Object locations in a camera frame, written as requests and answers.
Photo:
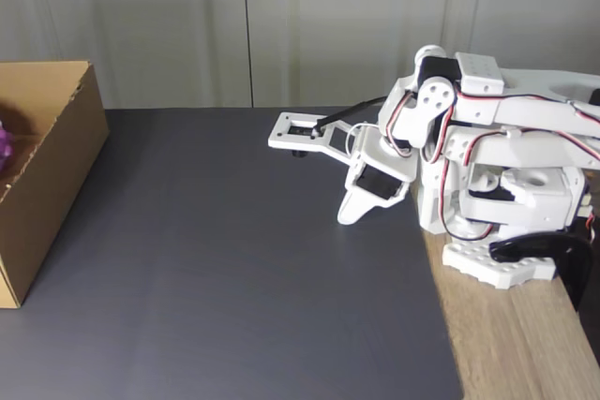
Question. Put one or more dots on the black table clamp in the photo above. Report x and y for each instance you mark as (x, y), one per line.
(562, 255)

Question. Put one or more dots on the dark grey table mat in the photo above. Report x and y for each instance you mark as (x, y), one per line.
(234, 255)

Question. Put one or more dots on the pink purple knobbly ball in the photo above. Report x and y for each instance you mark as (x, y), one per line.
(4, 144)

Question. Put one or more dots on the brown cardboard box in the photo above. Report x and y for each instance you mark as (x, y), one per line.
(61, 175)

